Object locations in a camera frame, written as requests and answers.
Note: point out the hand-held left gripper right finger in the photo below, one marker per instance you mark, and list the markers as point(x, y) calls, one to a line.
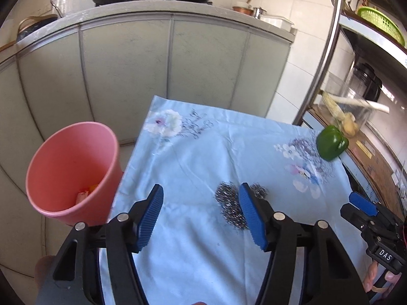
point(251, 216)

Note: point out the grey kitchen counter cabinet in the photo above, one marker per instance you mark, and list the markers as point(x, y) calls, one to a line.
point(127, 63)

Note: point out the black blender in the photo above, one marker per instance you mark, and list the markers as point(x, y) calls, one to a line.
point(365, 79)

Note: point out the white radish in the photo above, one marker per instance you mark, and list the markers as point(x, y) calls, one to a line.
point(368, 104)

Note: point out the black induction cooker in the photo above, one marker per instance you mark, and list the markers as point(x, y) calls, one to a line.
point(35, 27)

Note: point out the corn cob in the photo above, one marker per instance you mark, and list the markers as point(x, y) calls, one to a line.
point(334, 108)

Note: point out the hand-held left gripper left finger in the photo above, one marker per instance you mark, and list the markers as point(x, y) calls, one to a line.
point(149, 219)

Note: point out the green bell pepper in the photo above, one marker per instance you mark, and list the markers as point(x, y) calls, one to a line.
point(330, 143)

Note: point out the light blue floral tablecloth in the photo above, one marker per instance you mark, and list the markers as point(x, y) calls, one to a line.
point(206, 171)

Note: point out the person's right hand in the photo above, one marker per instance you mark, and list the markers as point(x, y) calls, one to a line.
point(369, 279)

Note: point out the pink plastic bucket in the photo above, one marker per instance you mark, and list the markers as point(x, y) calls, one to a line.
point(63, 165)

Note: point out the white rectangular tray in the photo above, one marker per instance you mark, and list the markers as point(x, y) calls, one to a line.
point(276, 22)

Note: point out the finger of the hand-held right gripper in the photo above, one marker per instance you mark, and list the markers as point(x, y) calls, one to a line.
point(362, 203)
point(353, 214)

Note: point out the green plastic basket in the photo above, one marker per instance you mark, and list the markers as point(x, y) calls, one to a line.
point(381, 22)

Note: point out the yellow potato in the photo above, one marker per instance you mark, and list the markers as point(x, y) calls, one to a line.
point(349, 125)

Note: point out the copper pot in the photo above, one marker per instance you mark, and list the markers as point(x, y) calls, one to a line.
point(243, 8)

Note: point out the clear glass container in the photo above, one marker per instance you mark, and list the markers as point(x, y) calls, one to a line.
point(356, 98)

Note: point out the steel wool scrubber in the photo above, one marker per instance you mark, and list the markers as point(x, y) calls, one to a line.
point(230, 203)

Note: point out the metal shelf rack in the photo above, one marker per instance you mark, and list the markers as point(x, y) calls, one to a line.
point(324, 54)

